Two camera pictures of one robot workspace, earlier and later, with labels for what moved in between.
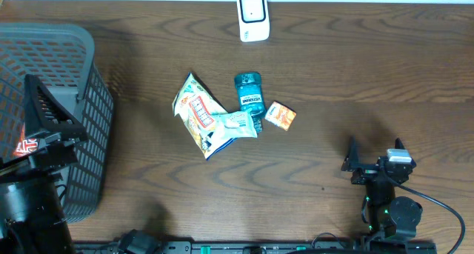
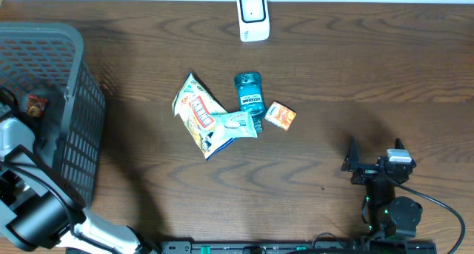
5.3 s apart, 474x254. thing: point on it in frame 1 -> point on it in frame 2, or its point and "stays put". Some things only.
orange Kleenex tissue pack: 281,115 stays put
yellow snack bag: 195,105 stays put
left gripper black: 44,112 -> 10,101
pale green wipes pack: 234,124 stays put
